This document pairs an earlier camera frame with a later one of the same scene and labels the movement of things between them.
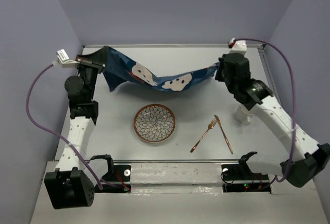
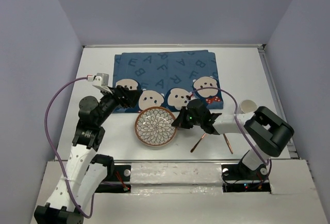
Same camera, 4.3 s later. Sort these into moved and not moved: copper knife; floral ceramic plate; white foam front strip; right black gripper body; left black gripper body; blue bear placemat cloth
Moved: blue bear placemat cloth; right black gripper body; left black gripper body; floral ceramic plate
Not moved: white foam front strip; copper knife
